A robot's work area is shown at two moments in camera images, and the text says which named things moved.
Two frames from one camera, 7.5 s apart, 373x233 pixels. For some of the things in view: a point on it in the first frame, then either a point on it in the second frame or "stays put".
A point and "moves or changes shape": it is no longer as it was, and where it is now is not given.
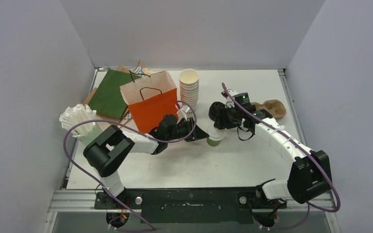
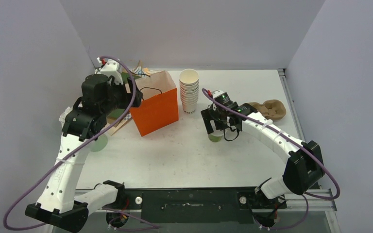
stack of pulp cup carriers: (276, 108) stays put
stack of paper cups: (189, 84) stays put
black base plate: (189, 205) stays put
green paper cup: (212, 142) moves or changes shape
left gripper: (197, 134) → (127, 96)
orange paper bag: (151, 99) stays put
